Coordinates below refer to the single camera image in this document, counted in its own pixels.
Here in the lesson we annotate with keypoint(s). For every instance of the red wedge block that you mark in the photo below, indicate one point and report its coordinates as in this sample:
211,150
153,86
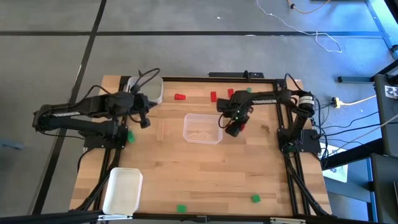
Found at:
180,96

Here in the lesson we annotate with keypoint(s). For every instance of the silver metal bracket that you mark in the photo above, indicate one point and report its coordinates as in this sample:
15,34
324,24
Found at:
115,217
287,220

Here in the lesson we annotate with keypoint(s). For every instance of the blue steel frame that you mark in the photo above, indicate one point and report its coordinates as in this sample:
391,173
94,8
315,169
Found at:
381,28

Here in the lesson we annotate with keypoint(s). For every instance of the black aluminium beam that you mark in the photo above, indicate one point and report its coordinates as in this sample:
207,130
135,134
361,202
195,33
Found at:
171,217

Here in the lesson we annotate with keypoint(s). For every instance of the black steel floor bar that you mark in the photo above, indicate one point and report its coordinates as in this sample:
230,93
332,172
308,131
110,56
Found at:
356,79

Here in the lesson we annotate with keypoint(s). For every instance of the black side table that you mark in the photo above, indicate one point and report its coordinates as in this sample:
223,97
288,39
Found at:
388,124

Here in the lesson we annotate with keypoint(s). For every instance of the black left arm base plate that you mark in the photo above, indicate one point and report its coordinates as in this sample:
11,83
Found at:
93,141

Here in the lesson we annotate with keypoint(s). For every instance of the black white fiducial tag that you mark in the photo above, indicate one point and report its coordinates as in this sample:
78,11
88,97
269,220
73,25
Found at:
391,92

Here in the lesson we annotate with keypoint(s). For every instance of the natural wood arch block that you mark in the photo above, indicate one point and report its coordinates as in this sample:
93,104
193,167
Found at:
265,128

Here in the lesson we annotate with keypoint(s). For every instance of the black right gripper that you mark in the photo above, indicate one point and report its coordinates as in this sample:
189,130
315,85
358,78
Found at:
233,107

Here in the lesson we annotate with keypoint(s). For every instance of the natural wood plank block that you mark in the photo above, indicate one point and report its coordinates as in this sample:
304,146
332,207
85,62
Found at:
160,130

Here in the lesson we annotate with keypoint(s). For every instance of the red rectangular block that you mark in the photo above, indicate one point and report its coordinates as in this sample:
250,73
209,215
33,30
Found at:
230,92
213,96

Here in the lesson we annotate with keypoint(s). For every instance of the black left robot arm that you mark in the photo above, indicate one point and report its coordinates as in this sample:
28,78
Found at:
93,104

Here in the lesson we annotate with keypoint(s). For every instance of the small red block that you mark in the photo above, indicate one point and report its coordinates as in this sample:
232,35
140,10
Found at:
242,127

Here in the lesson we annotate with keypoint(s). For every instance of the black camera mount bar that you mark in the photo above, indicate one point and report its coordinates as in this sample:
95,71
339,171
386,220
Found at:
230,74

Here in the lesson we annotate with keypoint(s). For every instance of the white paper sheet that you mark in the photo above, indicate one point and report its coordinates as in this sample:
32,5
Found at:
339,174

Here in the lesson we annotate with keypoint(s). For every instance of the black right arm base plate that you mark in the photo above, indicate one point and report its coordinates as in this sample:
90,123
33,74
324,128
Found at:
311,144

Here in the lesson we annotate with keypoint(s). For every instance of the dark grey furniture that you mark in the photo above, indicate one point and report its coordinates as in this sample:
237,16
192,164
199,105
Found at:
385,186

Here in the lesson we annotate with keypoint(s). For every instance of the long green block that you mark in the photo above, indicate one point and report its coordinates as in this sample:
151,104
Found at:
131,136

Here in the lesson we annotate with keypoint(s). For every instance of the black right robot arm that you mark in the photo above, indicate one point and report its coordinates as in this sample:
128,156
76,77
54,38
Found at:
264,101

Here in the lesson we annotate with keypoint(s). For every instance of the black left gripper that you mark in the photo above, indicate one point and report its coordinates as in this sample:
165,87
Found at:
140,102

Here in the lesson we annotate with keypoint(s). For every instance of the clear plastic bin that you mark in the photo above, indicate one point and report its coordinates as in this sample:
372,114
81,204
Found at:
202,129

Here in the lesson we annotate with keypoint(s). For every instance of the white plastic bin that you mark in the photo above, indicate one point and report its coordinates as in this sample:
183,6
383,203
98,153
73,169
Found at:
154,90
122,191

